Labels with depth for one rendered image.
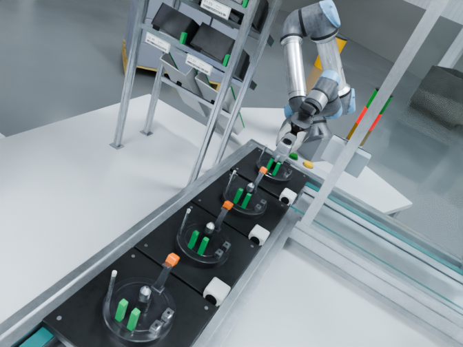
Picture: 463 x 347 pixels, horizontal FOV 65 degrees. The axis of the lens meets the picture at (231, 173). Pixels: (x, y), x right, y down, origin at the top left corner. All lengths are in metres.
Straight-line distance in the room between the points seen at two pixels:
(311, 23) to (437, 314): 1.14
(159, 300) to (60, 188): 0.53
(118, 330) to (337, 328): 0.61
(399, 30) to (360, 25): 1.39
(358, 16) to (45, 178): 12.83
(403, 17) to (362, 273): 11.78
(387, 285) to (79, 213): 0.93
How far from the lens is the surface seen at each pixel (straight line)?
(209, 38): 1.14
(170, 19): 1.21
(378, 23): 13.10
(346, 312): 1.16
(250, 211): 1.06
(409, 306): 1.27
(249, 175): 1.25
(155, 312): 0.76
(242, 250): 0.96
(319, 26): 1.64
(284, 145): 1.24
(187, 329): 0.78
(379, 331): 1.19
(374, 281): 1.24
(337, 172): 1.08
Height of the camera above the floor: 1.62
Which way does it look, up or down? 32 degrees down
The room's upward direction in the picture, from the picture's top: 22 degrees clockwise
